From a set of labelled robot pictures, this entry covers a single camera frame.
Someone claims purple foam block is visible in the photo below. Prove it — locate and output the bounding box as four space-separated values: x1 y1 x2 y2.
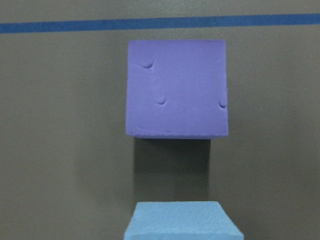
125 39 229 140

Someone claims light blue foam block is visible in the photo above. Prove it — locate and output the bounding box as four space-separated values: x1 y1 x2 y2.
123 201 245 240

